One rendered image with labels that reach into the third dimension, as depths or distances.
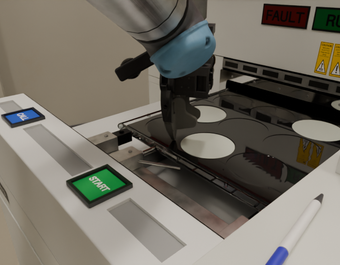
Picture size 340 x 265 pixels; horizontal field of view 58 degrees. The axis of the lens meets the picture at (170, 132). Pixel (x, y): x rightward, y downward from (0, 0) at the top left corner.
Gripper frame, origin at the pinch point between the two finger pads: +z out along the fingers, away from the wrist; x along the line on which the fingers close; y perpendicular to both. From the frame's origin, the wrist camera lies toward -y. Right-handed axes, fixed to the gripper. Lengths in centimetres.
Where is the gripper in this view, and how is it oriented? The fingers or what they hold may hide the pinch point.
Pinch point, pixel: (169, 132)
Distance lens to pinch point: 58.2
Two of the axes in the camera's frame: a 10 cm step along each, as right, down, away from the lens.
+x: 2.4, -4.3, 8.7
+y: 9.7, 1.1, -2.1
